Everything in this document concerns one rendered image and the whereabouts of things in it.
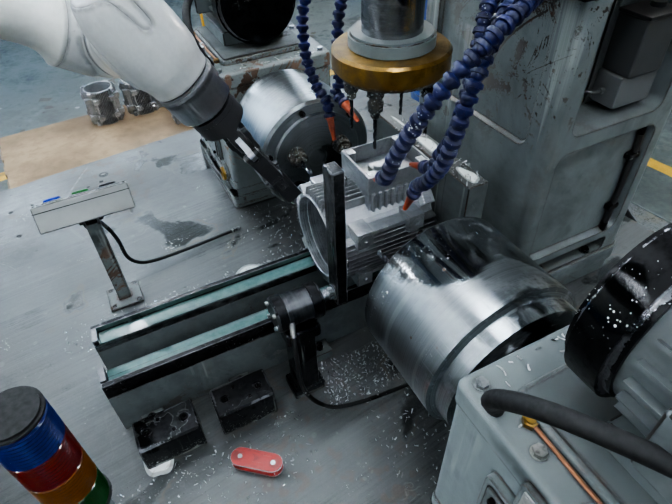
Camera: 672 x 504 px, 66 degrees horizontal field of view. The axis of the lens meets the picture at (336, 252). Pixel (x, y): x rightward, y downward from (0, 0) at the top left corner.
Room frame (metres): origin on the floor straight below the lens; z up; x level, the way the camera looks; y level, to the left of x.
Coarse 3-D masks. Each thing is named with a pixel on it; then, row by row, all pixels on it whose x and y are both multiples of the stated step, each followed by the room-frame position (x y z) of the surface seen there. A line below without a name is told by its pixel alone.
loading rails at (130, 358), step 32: (288, 256) 0.76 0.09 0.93; (224, 288) 0.69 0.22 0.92; (256, 288) 0.69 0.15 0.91; (288, 288) 0.72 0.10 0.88; (320, 288) 0.68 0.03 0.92; (352, 288) 0.66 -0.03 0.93; (128, 320) 0.62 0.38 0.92; (160, 320) 0.61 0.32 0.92; (192, 320) 0.63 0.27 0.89; (224, 320) 0.66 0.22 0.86; (256, 320) 0.60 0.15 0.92; (320, 320) 0.63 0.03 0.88; (352, 320) 0.66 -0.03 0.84; (128, 352) 0.58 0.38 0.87; (160, 352) 0.54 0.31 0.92; (192, 352) 0.53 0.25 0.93; (224, 352) 0.55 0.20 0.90; (256, 352) 0.58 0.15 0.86; (320, 352) 0.60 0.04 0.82; (128, 384) 0.49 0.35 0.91; (160, 384) 0.50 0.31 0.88; (192, 384) 0.52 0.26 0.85; (128, 416) 0.48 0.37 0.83
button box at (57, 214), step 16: (80, 192) 0.80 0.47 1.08; (96, 192) 0.79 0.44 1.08; (112, 192) 0.80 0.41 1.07; (128, 192) 0.81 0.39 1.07; (32, 208) 0.75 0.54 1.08; (48, 208) 0.75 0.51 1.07; (64, 208) 0.76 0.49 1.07; (80, 208) 0.77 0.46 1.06; (96, 208) 0.77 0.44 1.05; (112, 208) 0.78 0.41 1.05; (128, 208) 0.79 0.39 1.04; (48, 224) 0.74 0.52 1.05; (64, 224) 0.74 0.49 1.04
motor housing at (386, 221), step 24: (312, 192) 0.72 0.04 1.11; (360, 192) 0.72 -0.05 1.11; (312, 216) 0.79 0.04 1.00; (360, 216) 0.69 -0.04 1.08; (384, 216) 0.70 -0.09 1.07; (432, 216) 0.71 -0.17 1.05; (312, 240) 0.77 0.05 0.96; (384, 240) 0.67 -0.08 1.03; (408, 240) 0.69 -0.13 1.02; (360, 264) 0.65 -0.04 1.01; (384, 264) 0.68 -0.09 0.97
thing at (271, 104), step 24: (288, 72) 1.09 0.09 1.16; (264, 96) 1.01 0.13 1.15; (288, 96) 0.98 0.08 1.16; (312, 96) 0.97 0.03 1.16; (264, 120) 0.95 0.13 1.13; (288, 120) 0.92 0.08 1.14; (312, 120) 0.94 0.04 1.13; (336, 120) 0.96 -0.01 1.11; (360, 120) 0.99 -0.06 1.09; (264, 144) 0.90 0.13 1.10; (288, 144) 0.92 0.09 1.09; (312, 144) 0.94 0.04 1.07; (336, 144) 0.94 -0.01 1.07; (360, 144) 0.99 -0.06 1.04; (288, 168) 0.91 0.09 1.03; (312, 168) 0.94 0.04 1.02
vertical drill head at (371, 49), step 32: (384, 0) 0.73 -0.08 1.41; (416, 0) 0.74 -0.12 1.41; (352, 32) 0.77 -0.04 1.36; (384, 32) 0.73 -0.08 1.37; (416, 32) 0.74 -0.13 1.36; (352, 64) 0.71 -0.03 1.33; (384, 64) 0.70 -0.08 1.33; (416, 64) 0.70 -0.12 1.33; (448, 64) 0.73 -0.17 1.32; (352, 96) 0.78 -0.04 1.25
